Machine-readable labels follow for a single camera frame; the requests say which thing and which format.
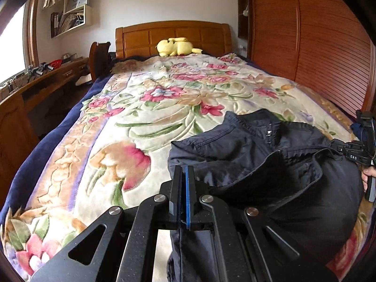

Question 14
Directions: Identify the black jacket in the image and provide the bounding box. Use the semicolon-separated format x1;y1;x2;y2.
167;109;365;282

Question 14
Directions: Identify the wooden desk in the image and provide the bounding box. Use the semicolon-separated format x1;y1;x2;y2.
0;57;90;203

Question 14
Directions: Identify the wooden chair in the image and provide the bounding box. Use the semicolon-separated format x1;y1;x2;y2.
88;41;111;83

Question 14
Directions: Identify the folded dark clothes stack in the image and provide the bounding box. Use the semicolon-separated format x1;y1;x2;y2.
351;122;368;141

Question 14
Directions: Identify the white paper bag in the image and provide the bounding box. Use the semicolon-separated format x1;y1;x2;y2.
65;0;89;12

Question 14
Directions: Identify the wooden bed headboard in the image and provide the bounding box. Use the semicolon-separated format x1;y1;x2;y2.
115;20;231;59

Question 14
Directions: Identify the wooden slatted wardrobe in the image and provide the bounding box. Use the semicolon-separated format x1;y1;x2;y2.
236;0;376;118

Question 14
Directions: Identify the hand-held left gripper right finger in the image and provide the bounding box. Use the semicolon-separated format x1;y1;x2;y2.
186;167;338;282

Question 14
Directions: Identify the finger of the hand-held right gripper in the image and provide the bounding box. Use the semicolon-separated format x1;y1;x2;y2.
329;139;350;155

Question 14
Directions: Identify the white wall shelf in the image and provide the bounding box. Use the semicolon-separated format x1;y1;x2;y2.
50;0;94;39

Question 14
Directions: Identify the floral blanket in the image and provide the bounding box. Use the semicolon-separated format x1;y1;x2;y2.
0;53;371;279

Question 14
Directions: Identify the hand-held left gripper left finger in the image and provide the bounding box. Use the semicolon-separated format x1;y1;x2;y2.
29;166;186;282

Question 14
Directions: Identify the window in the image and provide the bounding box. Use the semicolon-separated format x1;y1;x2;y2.
0;0;40;86

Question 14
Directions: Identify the person's right hand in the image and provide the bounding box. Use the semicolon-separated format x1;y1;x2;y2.
362;166;376;193

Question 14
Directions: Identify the yellow plush toy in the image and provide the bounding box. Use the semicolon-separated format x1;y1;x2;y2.
156;37;203;57

